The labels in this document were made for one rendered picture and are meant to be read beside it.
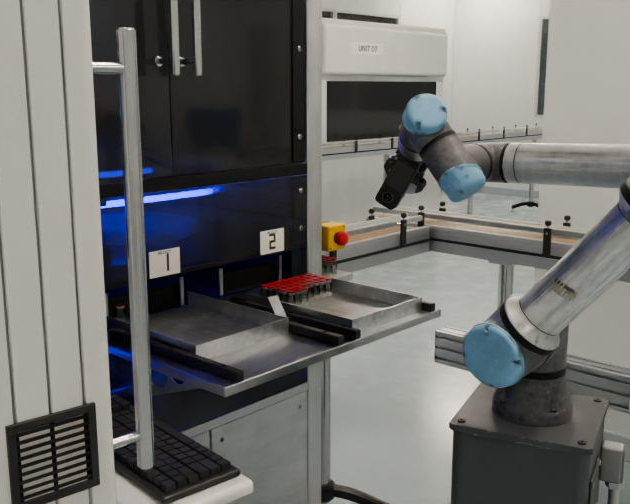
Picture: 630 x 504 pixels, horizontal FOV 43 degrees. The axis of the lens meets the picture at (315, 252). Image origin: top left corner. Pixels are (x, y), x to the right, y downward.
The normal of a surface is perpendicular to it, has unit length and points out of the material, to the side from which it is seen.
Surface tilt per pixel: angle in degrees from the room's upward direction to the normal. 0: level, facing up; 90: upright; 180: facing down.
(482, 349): 96
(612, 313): 90
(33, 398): 90
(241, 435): 90
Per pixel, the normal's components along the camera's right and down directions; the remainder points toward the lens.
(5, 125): 0.66, 0.15
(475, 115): -0.67, 0.15
